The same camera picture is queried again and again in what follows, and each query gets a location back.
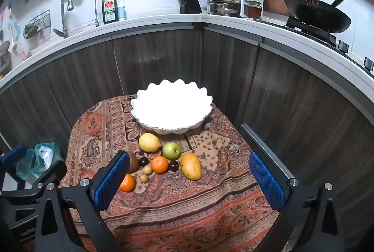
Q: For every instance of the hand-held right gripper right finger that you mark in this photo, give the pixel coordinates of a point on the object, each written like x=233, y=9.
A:
x=266, y=182

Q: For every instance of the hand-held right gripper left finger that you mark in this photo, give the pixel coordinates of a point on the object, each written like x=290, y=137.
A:
x=112, y=182

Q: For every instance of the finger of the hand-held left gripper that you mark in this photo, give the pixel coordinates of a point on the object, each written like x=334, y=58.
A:
x=57, y=168
x=13, y=154

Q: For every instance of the orange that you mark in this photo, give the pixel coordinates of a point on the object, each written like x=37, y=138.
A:
x=129, y=184
x=159, y=164

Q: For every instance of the brown kiwi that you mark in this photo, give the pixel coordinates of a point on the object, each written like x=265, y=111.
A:
x=133, y=163

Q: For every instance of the small tan longan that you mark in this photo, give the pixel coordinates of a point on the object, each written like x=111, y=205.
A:
x=143, y=178
x=147, y=170

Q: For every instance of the dark plum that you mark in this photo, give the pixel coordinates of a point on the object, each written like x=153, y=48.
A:
x=173, y=165
x=143, y=161

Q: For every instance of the yellow lemon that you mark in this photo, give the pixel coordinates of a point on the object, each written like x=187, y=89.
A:
x=149, y=142

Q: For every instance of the green apple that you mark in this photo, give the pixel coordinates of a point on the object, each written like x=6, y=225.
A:
x=171, y=150

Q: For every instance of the yellow mango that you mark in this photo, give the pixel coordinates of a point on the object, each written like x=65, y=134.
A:
x=191, y=166

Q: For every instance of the white scalloped bowl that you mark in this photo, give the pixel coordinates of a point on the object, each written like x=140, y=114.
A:
x=172, y=108

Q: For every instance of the teal plastic bag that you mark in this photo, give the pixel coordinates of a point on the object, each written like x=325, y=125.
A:
x=43, y=158

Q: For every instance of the patterned tablecloth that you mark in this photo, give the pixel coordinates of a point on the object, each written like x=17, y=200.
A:
x=175, y=211

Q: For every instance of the chrome kitchen faucet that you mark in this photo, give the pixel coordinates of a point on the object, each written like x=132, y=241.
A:
x=63, y=15

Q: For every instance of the black gas stove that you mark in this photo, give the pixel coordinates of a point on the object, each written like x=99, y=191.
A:
x=318, y=31

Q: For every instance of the white kitchen counter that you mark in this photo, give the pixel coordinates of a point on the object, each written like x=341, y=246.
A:
x=146, y=24

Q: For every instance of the small chrome faucet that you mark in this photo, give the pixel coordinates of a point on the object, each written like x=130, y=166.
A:
x=96, y=9

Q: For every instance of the green dish soap bottle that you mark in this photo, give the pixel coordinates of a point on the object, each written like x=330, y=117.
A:
x=110, y=8

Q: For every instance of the white pump bottle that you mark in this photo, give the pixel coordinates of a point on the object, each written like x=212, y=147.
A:
x=121, y=11

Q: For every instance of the glass jar red contents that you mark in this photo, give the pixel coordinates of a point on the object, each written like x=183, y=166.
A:
x=254, y=10

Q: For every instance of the black wok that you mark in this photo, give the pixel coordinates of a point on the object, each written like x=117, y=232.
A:
x=317, y=14

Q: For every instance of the steel pot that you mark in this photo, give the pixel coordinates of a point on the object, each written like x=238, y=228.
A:
x=223, y=9

